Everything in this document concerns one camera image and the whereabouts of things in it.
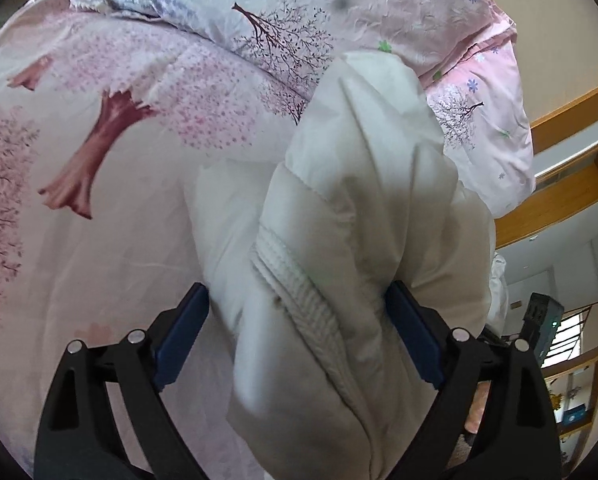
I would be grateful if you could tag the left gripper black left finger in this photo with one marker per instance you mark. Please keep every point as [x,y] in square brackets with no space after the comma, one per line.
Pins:
[78,437]

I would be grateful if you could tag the white puffer down jacket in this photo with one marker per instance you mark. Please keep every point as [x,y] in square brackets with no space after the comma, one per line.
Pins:
[297,257]

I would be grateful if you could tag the person's right hand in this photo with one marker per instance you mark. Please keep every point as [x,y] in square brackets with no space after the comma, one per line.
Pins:
[477,407]

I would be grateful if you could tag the window with metal bars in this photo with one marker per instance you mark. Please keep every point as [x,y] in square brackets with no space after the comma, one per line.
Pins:
[567,342]

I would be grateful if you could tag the wooden bookshelf with items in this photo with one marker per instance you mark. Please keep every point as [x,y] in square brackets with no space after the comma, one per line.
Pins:
[573,390]

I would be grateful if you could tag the wooden headboard shelf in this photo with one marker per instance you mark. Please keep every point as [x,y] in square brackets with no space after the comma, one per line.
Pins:
[567,184]

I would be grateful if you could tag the pink floral lower pillow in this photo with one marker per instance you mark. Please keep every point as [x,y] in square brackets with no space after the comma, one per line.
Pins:
[487,134]

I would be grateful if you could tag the pink floral pillow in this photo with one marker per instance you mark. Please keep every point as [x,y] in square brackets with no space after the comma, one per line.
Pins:
[290,43]
[487,134]

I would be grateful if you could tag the pink tree-print bed quilt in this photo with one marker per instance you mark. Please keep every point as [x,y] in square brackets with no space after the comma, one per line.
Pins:
[104,124]

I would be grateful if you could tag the pink floral upper pillow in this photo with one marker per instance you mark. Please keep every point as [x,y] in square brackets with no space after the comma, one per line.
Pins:
[290,43]

